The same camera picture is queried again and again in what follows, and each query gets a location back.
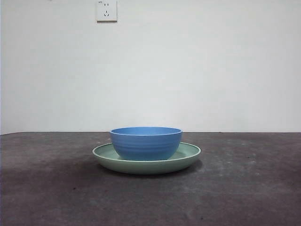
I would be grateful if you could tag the green round plate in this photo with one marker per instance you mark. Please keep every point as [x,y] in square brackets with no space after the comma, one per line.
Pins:
[145,167]

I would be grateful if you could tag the white wall socket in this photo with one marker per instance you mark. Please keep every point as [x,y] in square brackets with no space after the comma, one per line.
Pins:
[107,14]

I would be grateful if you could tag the blue ribbed bowl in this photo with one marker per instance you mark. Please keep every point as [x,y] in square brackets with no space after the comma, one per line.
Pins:
[145,146]

